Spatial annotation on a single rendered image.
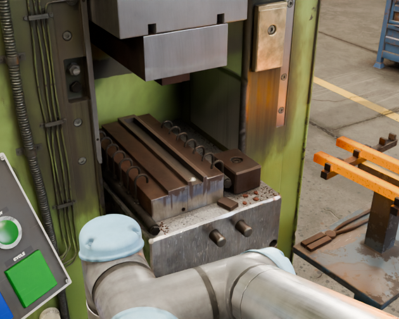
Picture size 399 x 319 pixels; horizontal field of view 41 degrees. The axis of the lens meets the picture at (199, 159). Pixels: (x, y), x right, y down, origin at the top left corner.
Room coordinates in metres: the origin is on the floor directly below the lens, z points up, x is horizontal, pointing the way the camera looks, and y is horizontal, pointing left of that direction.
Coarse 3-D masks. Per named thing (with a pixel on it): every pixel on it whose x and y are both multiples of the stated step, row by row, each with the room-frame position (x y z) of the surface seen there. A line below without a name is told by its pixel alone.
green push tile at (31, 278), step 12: (36, 252) 0.77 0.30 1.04; (24, 264) 0.74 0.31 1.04; (36, 264) 0.76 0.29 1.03; (12, 276) 0.72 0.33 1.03; (24, 276) 0.73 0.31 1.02; (36, 276) 0.74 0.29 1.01; (48, 276) 0.76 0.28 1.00; (24, 288) 0.72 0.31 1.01; (36, 288) 0.73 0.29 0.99; (48, 288) 0.74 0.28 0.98; (24, 300) 0.70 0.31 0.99
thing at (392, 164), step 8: (344, 136) 1.37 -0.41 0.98; (336, 144) 1.36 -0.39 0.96; (344, 144) 1.34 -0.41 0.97; (352, 144) 1.32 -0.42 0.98; (360, 144) 1.32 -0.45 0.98; (352, 152) 1.31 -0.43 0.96; (368, 152) 1.28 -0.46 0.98; (376, 152) 1.28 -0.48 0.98; (376, 160) 1.25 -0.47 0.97; (384, 160) 1.24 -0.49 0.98; (392, 160) 1.23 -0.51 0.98; (392, 168) 1.22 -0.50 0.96
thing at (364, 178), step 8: (320, 152) 1.28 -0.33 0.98; (320, 160) 1.25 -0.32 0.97; (328, 160) 1.23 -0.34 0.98; (336, 160) 1.23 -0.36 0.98; (336, 168) 1.21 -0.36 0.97; (344, 168) 1.19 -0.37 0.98; (352, 168) 1.19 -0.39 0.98; (344, 176) 1.19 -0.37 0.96; (352, 176) 1.17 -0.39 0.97; (360, 176) 1.15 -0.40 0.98; (368, 176) 1.15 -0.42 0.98; (360, 184) 1.15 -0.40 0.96; (368, 184) 1.13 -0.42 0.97; (376, 184) 1.11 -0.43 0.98; (384, 184) 1.11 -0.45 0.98; (392, 184) 1.11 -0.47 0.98; (384, 192) 1.09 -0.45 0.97; (392, 192) 1.08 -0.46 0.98
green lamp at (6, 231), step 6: (0, 222) 0.77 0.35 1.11; (6, 222) 0.78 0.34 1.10; (12, 222) 0.78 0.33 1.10; (0, 228) 0.76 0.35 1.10; (6, 228) 0.77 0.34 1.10; (12, 228) 0.78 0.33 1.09; (0, 234) 0.76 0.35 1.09; (6, 234) 0.76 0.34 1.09; (12, 234) 0.77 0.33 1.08; (0, 240) 0.75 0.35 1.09; (6, 240) 0.76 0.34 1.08; (12, 240) 0.76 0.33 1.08
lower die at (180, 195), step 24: (120, 120) 1.43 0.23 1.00; (144, 120) 1.45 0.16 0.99; (120, 144) 1.30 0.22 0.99; (144, 144) 1.29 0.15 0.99; (168, 144) 1.28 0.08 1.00; (144, 168) 1.17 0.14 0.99; (168, 168) 1.17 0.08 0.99; (216, 168) 1.16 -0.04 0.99; (144, 192) 1.07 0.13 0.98; (168, 192) 1.06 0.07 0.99; (192, 192) 1.09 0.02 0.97; (216, 192) 1.13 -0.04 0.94; (168, 216) 1.06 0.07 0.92
